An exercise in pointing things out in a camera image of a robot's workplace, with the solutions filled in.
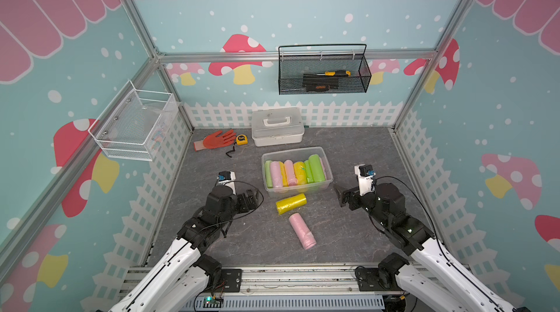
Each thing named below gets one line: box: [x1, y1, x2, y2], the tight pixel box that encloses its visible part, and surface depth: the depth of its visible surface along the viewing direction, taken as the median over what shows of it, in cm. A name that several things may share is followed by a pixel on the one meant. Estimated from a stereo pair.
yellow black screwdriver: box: [303, 69, 352, 77], surface depth 93 cm
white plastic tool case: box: [251, 107, 305, 147], surface depth 110 cm
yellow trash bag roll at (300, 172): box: [293, 161, 307, 186], surface depth 99 cm
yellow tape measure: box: [235, 134, 249, 146], surface depth 115 cm
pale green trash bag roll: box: [265, 160, 274, 189], surface depth 96 cm
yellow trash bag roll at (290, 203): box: [275, 193, 307, 216], surface depth 91 cm
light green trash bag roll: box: [308, 153, 326, 183], surface depth 97 cm
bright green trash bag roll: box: [304, 159, 315, 184], surface depth 98 cm
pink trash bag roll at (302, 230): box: [288, 212, 317, 251], surface depth 84 cm
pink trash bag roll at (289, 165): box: [284, 159, 297, 187], surface depth 99 cm
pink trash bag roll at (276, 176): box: [269, 161, 283, 188], surface depth 95 cm
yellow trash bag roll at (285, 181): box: [279, 161, 290, 187], surface depth 97 cm
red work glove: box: [193, 129, 237, 152], surface depth 117 cm
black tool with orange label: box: [303, 76, 340, 92], surface depth 91 cm
